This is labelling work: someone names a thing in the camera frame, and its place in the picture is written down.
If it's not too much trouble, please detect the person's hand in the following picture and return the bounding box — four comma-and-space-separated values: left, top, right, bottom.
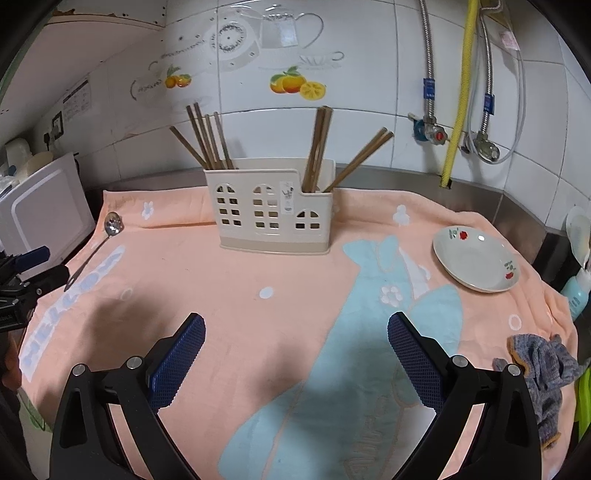
1, 334, 22, 392

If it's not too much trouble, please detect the white microwave oven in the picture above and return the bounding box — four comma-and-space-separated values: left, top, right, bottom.
1, 153, 95, 279

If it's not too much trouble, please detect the green plastic stool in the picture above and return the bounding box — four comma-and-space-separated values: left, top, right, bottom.
573, 367, 591, 443

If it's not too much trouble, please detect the metal spoon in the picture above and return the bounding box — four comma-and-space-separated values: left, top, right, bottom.
64, 211, 124, 292

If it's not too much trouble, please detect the grey knitted glove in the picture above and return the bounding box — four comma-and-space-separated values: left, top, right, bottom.
507, 333, 590, 450

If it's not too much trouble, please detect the white kettle appliance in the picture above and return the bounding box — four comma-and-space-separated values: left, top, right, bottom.
0, 138, 33, 177

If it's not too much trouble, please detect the white label sticker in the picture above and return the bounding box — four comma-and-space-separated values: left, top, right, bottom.
62, 79, 92, 123

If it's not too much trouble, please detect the light blue bottle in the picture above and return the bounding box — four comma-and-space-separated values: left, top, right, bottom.
561, 268, 591, 321

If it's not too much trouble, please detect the white dish with strawberries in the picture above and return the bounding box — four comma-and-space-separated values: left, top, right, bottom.
433, 226, 521, 294

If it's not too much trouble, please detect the peach whale pattern towel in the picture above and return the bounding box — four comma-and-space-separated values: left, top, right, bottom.
20, 188, 578, 479

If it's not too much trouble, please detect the beige plastic utensil holder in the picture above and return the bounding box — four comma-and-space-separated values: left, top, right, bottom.
205, 158, 335, 255

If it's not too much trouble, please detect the chrome angle valve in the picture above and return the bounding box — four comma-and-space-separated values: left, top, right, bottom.
462, 131, 501, 164

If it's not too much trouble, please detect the black wall socket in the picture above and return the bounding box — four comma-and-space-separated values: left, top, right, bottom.
43, 111, 64, 151

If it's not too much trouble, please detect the yellow gas hose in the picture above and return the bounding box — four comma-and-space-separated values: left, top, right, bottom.
440, 0, 482, 190

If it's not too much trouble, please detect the white thin hose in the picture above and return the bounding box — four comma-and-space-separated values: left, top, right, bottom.
459, 8, 528, 165

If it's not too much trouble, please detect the red handle water valve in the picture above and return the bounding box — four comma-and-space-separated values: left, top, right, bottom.
408, 113, 448, 145

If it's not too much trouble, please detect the braided metal hose right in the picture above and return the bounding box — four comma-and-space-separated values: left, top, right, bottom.
476, 8, 496, 139

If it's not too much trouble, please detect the braided metal hose blue tag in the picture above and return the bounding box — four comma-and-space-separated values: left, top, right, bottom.
418, 0, 436, 124

